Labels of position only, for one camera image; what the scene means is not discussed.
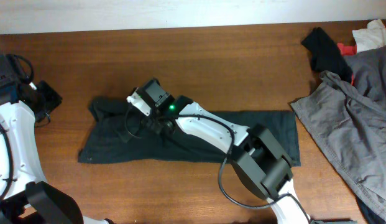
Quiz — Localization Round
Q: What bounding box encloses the red garment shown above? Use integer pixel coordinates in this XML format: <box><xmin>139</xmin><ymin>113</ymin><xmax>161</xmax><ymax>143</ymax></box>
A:
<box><xmin>333</xmin><ymin>43</ymin><xmax>357</xmax><ymax>85</ymax></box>

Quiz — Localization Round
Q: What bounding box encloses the black Nike t-shirt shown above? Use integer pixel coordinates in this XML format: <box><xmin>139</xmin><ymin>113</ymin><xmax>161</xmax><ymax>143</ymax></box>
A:
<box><xmin>78</xmin><ymin>96</ymin><xmax>301</xmax><ymax>166</ymax></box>

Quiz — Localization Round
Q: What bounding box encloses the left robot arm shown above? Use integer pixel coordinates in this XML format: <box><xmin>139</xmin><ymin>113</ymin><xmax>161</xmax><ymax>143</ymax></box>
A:
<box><xmin>0</xmin><ymin>83</ymin><xmax>97</xmax><ymax>224</ymax></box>

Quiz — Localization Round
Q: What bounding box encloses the grey garment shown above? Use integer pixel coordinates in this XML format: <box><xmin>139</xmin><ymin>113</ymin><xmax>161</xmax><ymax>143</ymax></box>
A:
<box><xmin>291</xmin><ymin>45</ymin><xmax>386</xmax><ymax>223</ymax></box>

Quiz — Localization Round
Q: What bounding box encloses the white garment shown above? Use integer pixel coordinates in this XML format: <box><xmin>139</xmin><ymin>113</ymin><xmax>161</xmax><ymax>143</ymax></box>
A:
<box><xmin>352</xmin><ymin>19</ymin><xmax>386</xmax><ymax>53</ymax></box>

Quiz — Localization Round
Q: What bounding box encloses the black garment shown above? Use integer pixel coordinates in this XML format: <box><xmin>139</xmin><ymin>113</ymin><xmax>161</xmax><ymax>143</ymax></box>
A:
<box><xmin>301</xmin><ymin>27</ymin><xmax>353</xmax><ymax>83</ymax></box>

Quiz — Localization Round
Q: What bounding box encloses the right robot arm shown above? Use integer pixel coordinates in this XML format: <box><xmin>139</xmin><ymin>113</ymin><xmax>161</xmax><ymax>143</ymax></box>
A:
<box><xmin>128</xmin><ymin>95</ymin><xmax>311</xmax><ymax>223</ymax></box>

